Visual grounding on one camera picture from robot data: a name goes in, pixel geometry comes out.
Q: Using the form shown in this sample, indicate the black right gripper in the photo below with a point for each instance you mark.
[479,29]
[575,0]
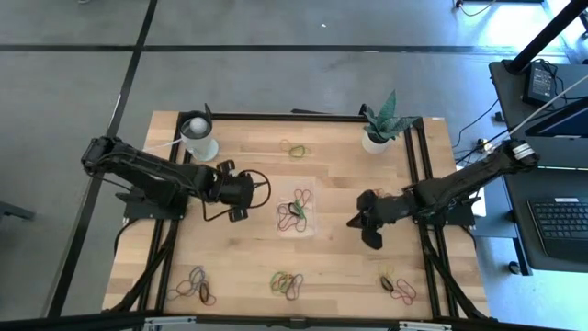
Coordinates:
[389,210]

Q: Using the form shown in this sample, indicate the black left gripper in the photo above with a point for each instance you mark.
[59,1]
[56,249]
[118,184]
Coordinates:
[235,189]

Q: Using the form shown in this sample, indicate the colourful bands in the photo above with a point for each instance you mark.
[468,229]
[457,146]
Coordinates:
[282,278]

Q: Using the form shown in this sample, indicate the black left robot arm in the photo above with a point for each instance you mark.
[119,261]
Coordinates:
[147,167]

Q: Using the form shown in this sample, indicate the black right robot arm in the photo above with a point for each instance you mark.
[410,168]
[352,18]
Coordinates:
[459,181]

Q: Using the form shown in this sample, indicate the yellow rubber band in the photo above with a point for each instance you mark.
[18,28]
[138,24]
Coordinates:
[383,271]

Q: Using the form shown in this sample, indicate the clear plastic bin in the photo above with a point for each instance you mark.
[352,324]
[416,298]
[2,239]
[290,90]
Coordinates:
[303,230]

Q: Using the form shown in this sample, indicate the orange rubber band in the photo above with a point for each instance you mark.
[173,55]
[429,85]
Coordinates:
[286,286]

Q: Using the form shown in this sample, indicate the snake plant in white pot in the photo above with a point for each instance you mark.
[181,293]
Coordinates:
[386,124]

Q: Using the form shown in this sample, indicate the white paper sheet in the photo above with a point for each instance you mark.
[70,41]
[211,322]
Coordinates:
[480,207]

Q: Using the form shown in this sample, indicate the white table label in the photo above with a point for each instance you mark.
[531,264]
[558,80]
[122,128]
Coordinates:
[438,118]

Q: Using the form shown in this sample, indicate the white power strip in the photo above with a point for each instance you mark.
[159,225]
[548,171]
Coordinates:
[483,144]

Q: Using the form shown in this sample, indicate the black desk caster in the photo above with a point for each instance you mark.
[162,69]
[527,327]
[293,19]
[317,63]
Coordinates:
[514,267]

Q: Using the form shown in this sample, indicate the black side desk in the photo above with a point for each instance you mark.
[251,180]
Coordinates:
[510,119]

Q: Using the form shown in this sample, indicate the black keyboard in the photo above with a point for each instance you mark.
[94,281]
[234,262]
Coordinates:
[560,225]

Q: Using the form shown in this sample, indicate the black power adapter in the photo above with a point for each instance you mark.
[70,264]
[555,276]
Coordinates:
[539,83]

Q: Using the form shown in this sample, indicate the dark monitor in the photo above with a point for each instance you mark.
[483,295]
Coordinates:
[565,119]

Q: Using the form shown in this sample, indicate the grey furniture foot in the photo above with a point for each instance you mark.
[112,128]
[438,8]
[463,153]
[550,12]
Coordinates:
[14,211]

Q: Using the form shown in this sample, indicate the black pole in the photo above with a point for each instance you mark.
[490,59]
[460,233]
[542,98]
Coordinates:
[546,34]

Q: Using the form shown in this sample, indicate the black metal table frame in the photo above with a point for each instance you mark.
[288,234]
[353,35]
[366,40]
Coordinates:
[285,117]

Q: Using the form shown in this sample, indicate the silver crossbar bracket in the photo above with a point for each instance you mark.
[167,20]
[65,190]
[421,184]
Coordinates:
[422,326]
[170,322]

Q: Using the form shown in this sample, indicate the black frame crossbar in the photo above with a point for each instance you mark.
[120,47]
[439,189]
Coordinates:
[92,322]

